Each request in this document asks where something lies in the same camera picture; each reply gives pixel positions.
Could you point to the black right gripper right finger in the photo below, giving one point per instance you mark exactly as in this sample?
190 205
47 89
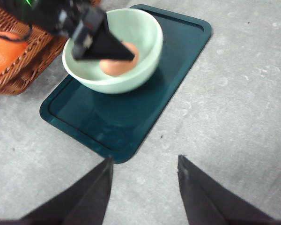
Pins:
208 203

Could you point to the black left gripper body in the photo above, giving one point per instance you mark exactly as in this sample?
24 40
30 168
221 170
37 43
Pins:
74 19

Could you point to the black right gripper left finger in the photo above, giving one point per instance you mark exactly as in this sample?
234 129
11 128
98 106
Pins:
83 202

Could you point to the brown egg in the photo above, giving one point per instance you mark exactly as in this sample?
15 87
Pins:
115 67

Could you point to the light green ceramic bowl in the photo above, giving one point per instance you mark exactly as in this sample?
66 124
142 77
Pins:
135 27

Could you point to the brown wicker basket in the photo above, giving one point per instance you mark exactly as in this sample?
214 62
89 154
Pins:
41 52

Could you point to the orange mandarin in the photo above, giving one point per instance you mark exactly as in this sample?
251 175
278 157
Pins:
11 46

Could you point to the dark rectangular tray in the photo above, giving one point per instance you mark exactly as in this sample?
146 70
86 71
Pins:
121 126

